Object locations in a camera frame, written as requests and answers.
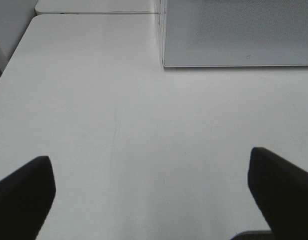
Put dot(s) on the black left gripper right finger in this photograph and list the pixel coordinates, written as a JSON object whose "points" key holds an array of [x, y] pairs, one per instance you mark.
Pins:
{"points": [[280, 190]]}

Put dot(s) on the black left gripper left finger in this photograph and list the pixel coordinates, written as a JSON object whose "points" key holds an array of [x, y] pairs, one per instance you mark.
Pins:
{"points": [[26, 197]]}

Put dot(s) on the white microwave oven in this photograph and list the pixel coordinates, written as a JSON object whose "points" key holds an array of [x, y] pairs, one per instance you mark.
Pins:
{"points": [[239, 32]]}

